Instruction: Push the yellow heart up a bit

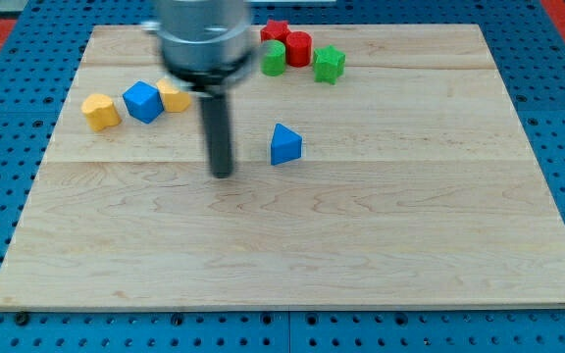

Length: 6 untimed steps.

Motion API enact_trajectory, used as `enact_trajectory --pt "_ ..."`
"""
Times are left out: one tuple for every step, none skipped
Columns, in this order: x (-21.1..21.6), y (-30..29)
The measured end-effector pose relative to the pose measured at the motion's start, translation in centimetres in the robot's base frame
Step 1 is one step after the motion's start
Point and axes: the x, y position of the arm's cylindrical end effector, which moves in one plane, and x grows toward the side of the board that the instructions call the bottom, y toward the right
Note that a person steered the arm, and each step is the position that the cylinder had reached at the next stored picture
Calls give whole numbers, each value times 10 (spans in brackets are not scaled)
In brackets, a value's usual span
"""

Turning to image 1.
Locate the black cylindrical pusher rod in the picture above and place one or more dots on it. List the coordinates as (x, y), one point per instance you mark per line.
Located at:
(215, 114)

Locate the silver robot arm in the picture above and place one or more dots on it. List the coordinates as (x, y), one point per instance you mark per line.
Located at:
(207, 47)

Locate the yellow heart block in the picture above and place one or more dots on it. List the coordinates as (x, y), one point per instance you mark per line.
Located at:
(100, 111)

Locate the yellow pentagon block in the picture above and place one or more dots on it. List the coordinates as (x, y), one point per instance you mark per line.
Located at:
(173, 99)

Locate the blue cube block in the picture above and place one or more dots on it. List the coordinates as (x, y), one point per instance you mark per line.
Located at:
(143, 102)

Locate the green cylinder block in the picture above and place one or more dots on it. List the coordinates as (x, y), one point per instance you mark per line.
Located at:
(274, 58)

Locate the blue triangle block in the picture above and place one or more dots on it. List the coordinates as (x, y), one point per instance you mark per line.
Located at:
(285, 146)

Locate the red star block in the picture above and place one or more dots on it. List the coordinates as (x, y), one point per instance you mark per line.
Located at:
(275, 30)

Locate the red cylinder block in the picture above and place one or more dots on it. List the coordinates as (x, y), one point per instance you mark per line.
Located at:
(298, 48)

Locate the green star block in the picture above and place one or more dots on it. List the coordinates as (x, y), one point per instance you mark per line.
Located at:
(328, 64)

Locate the wooden board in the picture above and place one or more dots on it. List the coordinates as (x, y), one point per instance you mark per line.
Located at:
(417, 189)

